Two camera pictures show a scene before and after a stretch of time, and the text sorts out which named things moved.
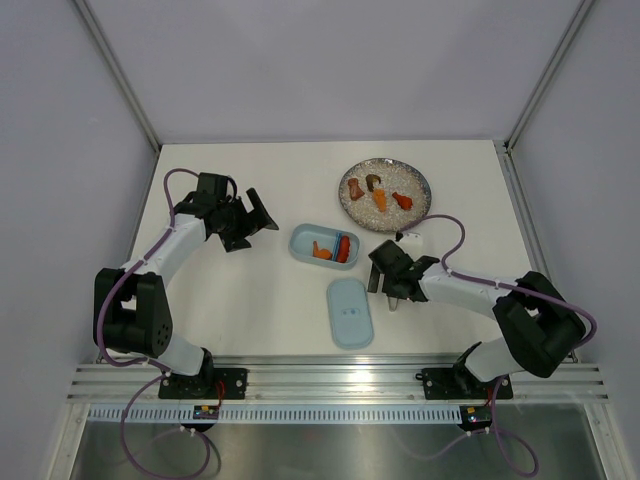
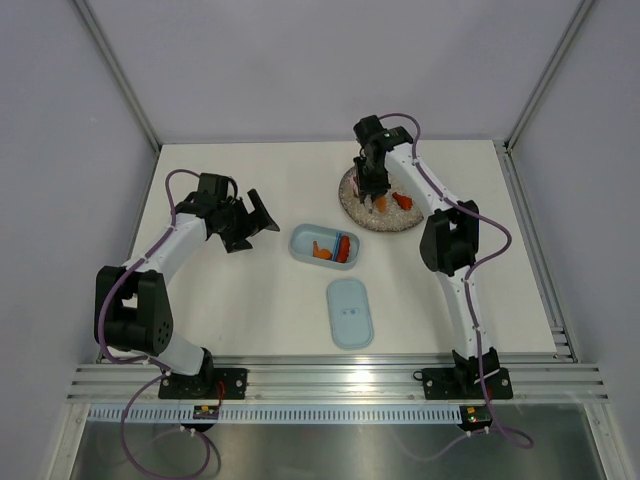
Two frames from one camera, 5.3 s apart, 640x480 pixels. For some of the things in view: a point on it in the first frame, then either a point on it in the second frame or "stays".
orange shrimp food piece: (322, 253) stays
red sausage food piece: (343, 249) stays
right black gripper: (374, 279) -> (377, 189)
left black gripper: (252, 222) stays
